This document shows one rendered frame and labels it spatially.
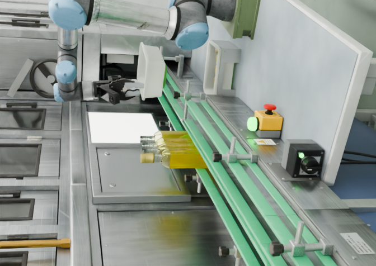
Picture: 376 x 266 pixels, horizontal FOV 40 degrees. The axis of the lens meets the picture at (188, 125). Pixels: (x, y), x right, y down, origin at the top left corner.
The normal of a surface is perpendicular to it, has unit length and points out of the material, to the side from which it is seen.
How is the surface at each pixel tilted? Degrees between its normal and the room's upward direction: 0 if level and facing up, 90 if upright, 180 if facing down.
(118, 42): 90
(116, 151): 90
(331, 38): 0
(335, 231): 90
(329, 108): 0
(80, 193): 90
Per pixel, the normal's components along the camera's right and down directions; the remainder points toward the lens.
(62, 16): -0.03, 0.83
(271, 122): 0.21, 0.34
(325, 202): 0.09, -0.94
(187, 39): 0.22, 0.86
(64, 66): 0.11, -0.53
